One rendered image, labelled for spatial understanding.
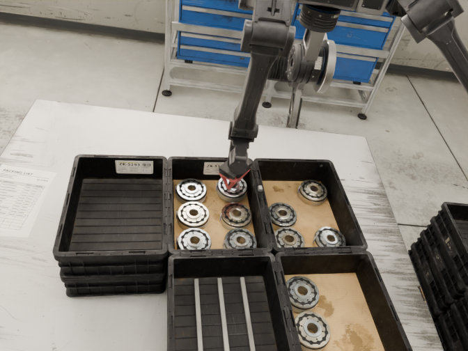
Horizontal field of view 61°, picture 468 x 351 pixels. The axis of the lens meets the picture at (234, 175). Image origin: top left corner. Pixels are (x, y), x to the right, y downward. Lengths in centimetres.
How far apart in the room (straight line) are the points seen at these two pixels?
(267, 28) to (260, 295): 73
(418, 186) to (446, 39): 218
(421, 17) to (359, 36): 222
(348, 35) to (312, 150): 145
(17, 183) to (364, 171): 144
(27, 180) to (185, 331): 88
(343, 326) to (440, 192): 211
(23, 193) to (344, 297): 117
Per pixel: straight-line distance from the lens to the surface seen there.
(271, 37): 89
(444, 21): 105
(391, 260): 162
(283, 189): 149
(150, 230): 130
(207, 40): 311
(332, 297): 127
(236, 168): 119
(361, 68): 336
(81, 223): 134
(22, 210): 159
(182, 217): 130
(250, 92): 103
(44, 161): 176
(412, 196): 305
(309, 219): 142
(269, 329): 117
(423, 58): 454
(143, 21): 407
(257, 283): 123
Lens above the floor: 186
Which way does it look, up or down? 44 degrees down
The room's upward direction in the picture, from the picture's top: 11 degrees clockwise
